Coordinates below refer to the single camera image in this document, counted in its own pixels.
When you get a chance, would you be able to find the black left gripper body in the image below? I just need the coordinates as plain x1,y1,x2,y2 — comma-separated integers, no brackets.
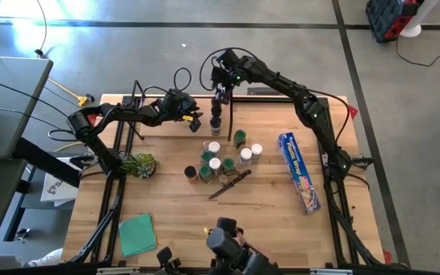
180,105,205,122

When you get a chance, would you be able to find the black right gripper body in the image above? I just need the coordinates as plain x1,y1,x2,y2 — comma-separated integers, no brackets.
211,65,233,89

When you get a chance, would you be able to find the olive black-lid spice jar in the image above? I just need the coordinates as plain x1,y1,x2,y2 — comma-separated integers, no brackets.
209,115,222,138

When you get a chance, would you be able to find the black metal plate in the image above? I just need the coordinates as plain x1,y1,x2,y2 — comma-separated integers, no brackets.
247,87,284,96

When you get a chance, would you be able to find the succulent plant in black pot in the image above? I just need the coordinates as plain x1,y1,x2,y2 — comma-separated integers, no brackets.
119,151,160,180

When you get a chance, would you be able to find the blue plastic wrap box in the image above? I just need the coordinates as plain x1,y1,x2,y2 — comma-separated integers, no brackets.
277,131,322,215

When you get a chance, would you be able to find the green folded cloth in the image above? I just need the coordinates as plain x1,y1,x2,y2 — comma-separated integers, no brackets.
118,212,159,258

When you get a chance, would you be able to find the white box with logo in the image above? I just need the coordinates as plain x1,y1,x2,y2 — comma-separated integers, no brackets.
39,157,80,207

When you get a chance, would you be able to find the silver metal plate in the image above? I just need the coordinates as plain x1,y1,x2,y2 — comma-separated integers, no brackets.
309,269,354,275
96,267,141,275

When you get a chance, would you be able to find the dark blue red tool case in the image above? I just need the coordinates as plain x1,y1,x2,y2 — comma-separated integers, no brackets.
364,0,422,43

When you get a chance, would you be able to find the large grey desk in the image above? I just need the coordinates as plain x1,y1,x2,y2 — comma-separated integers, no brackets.
0,55,55,160

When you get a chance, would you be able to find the white floor stand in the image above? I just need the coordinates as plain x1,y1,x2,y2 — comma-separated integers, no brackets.
399,0,440,39

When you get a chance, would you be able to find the white cloth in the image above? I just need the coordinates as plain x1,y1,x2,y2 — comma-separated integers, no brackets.
24,247,64,268

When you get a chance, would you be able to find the metal caster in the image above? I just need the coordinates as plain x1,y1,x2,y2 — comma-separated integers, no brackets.
13,228,31,242

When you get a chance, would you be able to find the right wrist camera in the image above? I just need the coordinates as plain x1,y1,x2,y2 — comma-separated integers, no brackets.
218,48,241,69

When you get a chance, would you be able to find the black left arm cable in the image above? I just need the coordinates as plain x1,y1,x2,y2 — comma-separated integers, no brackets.
140,67,193,102

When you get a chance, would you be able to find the black-handled kitchen knife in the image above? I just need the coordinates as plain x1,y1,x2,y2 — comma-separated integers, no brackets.
209,169,252,200

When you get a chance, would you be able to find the yellow cable with plug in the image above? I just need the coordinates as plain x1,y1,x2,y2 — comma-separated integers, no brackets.
47,78,95,108

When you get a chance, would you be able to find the black floor cable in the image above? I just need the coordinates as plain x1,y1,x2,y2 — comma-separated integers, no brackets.
395,36,440,68

